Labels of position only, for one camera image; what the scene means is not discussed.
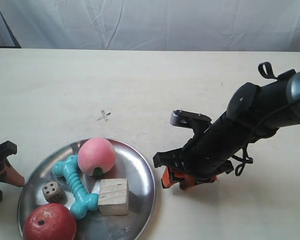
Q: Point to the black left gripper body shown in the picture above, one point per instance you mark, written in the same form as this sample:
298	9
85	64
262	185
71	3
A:
0	157

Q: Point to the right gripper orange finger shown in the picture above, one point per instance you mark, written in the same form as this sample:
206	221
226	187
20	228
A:
190	182
168	178

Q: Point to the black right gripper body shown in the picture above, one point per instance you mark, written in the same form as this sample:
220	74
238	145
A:
202	159

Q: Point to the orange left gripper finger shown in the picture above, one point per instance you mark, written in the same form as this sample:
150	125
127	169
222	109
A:
9	175

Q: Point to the small wooden die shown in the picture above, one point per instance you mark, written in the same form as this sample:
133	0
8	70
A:
52	192

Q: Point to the wooden cube block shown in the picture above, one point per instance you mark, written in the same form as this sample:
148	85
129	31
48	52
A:
114	197

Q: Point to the red toy apple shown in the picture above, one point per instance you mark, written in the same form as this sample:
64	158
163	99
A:
51	221

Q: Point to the teal toy bone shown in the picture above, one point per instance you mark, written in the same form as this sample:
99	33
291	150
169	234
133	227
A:
84	201

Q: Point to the pink toy peach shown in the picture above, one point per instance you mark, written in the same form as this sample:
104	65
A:
96	157

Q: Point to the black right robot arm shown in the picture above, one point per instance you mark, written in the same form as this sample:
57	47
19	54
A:
253	113

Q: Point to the white backdrop cloth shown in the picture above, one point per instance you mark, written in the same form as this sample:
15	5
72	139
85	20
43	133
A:
152	25

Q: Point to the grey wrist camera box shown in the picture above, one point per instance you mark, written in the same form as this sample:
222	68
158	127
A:
186	119

